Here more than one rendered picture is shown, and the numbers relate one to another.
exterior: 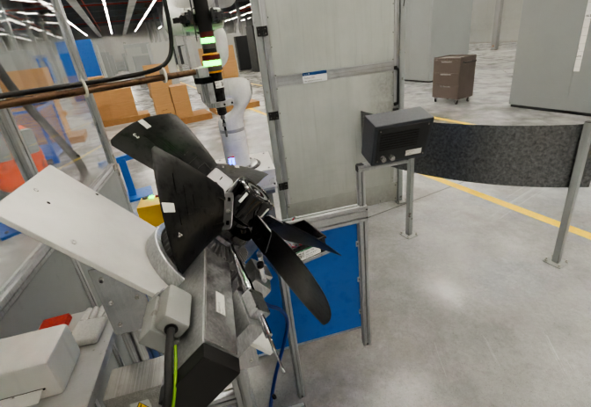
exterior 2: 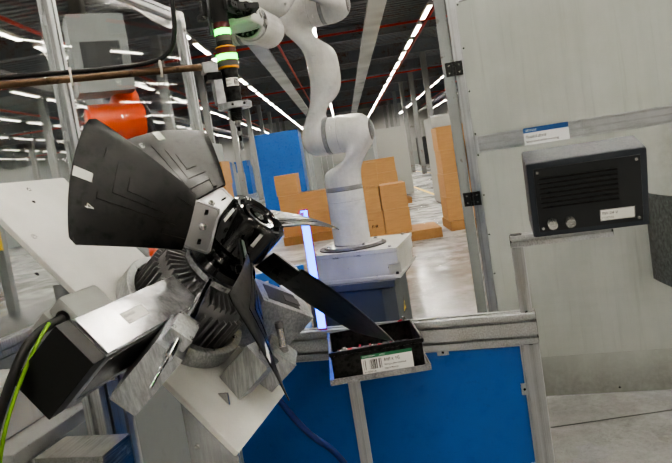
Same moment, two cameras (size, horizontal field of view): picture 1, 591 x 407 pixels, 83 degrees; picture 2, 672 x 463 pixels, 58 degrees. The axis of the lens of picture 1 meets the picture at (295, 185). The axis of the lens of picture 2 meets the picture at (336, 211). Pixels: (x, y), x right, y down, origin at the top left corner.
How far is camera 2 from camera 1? 0.62 m
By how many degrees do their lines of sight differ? 31
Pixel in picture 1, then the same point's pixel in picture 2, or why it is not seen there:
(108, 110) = not seen: hidden behind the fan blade
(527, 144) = not seen: outside the picture
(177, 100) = (389, 206)
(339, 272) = (493, 444)
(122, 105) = (315, 214)
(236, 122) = (345, 176)
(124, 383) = (64, 449)
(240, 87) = (351, 125)
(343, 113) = not seen: hidden behind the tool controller
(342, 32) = (595, 58)
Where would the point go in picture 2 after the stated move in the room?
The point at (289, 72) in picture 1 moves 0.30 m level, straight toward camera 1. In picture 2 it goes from (500, 128) to (487, 129)
